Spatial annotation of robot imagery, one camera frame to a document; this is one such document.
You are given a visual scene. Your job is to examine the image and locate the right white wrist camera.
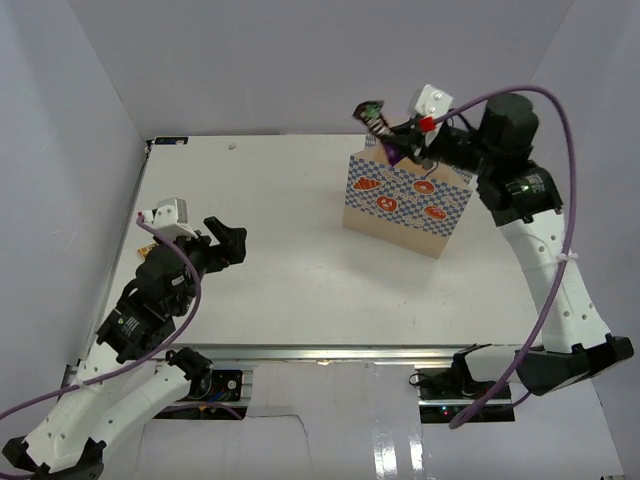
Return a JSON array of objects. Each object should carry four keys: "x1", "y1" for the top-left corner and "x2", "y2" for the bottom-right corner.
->
[{"x1": 410, "y1": 84, "x2": 454, "y2": 134}]

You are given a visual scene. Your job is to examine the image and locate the purple cable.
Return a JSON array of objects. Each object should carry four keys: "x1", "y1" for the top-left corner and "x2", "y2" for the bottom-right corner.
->
[
  {"x1": 0, "y1": 217, "x2": 246, "y2": 476},
  {"x1": 432, "y1": 85, "x2": 579, "y2": 430}
]

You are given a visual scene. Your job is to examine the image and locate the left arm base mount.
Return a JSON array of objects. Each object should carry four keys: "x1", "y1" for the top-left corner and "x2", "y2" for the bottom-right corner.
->
[{"x1": 184, "y1": 370, "x2": 243, "y2": 403}]

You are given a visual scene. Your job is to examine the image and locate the white front cover sheet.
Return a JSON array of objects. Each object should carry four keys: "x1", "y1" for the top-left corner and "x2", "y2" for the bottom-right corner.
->
[{"x1": 103, "y1": 363, "x2": 623, "y2": 479}]

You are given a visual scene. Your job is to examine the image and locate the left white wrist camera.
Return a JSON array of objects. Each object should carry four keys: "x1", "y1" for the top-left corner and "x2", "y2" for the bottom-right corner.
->
[{"x1": 137, "y1": 197, "x2": 197, "y2": 241}]

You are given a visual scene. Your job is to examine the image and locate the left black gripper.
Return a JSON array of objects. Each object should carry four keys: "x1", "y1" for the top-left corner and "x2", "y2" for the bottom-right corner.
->
[{"x1": 156, "y1": 215, "x2": 247, "y2": 314}]

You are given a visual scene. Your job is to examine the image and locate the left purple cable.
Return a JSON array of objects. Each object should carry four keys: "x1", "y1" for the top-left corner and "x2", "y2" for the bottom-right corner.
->
[{"x1": 0, "y1": 217, "x2": 246, "y2": 476}]

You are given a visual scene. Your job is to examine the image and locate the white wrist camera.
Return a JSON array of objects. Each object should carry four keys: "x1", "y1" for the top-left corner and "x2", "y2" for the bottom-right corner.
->
[
  {"x1": 410, "y1": 84, "x2": 454, "y2": 134},
  {"x1": 137, "y1": 197, "x2": 197, "y2": 241}
]

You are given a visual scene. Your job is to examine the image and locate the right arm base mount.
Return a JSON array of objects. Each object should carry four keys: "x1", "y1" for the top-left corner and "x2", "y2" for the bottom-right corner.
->
[{"x1": 408, "y1": 368, "x2": 515, "y2": 425}]

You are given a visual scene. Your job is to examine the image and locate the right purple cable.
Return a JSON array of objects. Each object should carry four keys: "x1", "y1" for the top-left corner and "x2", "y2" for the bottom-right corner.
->
[{"x1": 432, "y1": 85, "x2": 579, "y2": 430}]

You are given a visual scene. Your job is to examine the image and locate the blue checkered paper bag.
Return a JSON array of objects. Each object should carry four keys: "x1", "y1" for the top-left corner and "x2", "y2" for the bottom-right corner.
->
[{"x1": 342, "y1": 133, "x2": 473, "y2": 259}]

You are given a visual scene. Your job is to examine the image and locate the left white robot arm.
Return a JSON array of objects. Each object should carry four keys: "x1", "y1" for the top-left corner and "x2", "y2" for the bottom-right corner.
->
[{"x1": 2, "y1": 214, "x2": 247, "y2": 479}]

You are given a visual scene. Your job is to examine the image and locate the purple m&m's packet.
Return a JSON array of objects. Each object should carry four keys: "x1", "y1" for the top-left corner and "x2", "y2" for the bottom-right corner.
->
[{"x1": 352, "y1": 100, "x2": 403, "y2": 167}]

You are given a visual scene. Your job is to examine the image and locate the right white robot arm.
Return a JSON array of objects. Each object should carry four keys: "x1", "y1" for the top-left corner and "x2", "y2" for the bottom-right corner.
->
[{"x1": 393, "y1": 86, "x2": 634, "y2": 399}]

